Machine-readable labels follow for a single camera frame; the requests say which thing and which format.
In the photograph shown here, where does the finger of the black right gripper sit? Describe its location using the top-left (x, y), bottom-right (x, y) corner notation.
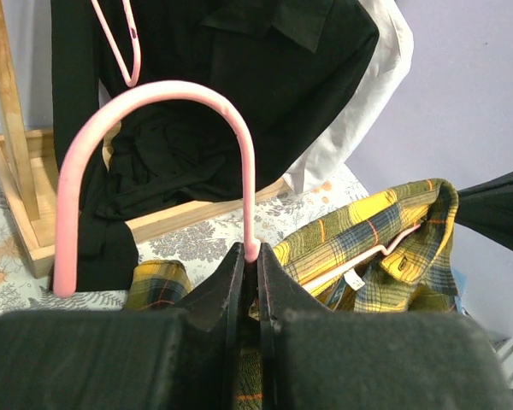
top-left (456, 172), bottom-right (513, 251)

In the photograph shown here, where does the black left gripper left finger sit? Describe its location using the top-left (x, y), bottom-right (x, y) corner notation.
top-left (0, 243), bottom-right (245, 409)

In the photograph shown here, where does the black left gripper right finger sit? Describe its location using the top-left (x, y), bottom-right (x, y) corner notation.
top-left (257, 245), bottom-right (513, 409)

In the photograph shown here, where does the yellow plaid flannel shirt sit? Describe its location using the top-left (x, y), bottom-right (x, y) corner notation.
top-left (126, 179), bottom-right (458, 409)

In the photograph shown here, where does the pink hanger of plaid shirt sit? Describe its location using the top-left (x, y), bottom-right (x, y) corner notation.
top-left (52, 79), bottom-right (424, 299)

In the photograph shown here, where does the pink wire hanger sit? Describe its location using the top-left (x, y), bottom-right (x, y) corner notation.
top-left (89, 0), bottom-right (143, 89)

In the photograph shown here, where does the white hanging shirt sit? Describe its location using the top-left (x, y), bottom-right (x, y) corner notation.
top-left (283, 0), bottom-right (414, 194)

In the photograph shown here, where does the black hanging shirt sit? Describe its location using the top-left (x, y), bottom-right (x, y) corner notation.
top-left (50, 0), bottom-right (380, 291)

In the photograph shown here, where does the floral patterned tablecloth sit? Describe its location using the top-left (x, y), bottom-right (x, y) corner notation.
top-left (0, 167), bottom-right (368, 315)

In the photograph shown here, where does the wooden clothes rack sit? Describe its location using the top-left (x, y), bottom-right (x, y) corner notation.
top-left (0, 0), bottom-right (290, 279)

